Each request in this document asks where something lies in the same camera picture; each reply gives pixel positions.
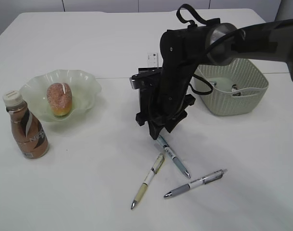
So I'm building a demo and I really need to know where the blue grip pen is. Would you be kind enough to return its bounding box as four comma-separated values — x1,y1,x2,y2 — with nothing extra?
156,135,191,179

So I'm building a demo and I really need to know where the green woven plastic basket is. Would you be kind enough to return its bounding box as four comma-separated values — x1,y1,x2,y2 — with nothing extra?
195,58,269,116

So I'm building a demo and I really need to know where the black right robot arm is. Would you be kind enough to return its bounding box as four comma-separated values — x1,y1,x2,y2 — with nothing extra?
130,19,293,139

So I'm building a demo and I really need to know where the black mesh pen holder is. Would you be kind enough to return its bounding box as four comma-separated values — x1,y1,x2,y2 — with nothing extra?
138,66,161,117

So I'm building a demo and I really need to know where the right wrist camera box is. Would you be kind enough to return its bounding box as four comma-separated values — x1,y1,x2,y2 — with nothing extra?
129,69,161,90

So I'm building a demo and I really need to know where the grey grip pen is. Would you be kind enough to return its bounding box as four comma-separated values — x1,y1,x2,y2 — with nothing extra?
164,169,228,199

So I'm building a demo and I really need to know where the large paper ball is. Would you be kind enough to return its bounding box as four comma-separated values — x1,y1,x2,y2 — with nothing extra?
231,84,242,97

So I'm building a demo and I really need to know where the brown Nescafe coffee bottle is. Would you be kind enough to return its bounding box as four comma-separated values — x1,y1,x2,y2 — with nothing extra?
2,90,49,159

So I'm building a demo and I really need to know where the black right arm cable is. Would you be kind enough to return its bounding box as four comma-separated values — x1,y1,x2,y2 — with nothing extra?
176,4,221,96

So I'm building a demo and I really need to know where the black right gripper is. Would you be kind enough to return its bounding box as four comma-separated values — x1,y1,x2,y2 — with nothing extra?
135,94,195,140

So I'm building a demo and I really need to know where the green wavy glass plate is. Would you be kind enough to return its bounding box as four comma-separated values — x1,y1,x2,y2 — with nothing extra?
20,69,102,122

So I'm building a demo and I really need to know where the clear plastic ruler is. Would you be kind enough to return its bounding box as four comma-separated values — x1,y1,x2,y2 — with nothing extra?
147,52,159,68

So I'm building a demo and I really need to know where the sugared bread loaf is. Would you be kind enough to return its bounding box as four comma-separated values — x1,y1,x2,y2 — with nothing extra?
47,83,72,116

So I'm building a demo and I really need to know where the cream grip pen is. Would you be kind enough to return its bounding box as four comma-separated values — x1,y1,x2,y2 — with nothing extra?
130,153,165,210

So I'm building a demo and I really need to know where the small paper ball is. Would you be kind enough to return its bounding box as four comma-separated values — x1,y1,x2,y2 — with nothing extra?
210,81,217,87

